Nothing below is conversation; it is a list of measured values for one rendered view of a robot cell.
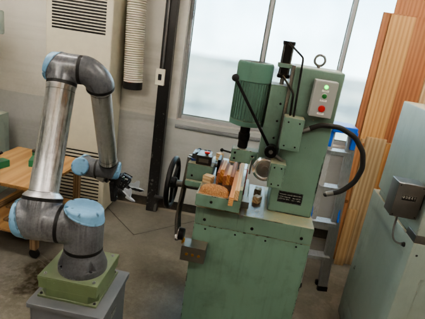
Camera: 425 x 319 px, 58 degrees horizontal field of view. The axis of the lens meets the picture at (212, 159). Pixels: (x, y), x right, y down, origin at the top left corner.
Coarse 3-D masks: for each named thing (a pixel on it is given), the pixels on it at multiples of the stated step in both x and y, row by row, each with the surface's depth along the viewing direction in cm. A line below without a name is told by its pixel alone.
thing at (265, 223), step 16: (208, 208) 188; (240, 208) 193; (256, 208) 196; (208, 224) 190; (224, 224) 189; (240, 224) 188; (256, 224) 187; (272, 224) 185; (288, 224) 184; (304, 224) 187; (288, 240) 187; (304, 240) 185
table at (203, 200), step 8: (216, 176) 203; (192, 184) 200; (200, 184) 189; (200, 200) 179; (208, 200) 179; (216, 200) 178; (224, 200) 177; (216, 208) 179; (224, 208) 179; (232, 208) 178
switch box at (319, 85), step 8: (320, 80) 168; (328, 80) 171; (312, 88) 174; (320, 88) 168; (328, 88) 168; (336, 88) 168; (312, 96) 170; (320, 96) 170; (328, 96) 169; (312, 104) 171; (320, 104) 171; (328, 104) 170; (312, 112) 172; (320, 112) 172; (328, 112) 171
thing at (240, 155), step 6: (234, 150) 196; (240, 150) 196; (246, 150) 196; (252, 150) 198; (234, 156) 197; (240, 156) 197; (246, 156) 197; (240, 162) 198; (246, 162) 197; (252, 162) 197
